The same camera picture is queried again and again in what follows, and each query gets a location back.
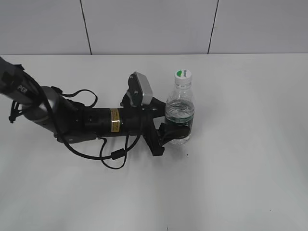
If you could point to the white green-logo bottle cap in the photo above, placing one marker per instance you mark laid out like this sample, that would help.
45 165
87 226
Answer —
183 77

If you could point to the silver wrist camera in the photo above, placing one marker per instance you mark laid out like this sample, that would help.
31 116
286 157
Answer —
139 90

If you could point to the clear green-label water bottle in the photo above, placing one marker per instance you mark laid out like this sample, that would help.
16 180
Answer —
180 106

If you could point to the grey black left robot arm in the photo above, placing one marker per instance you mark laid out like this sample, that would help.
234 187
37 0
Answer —
73 122

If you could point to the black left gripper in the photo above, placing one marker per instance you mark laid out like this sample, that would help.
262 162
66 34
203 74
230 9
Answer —
113 122

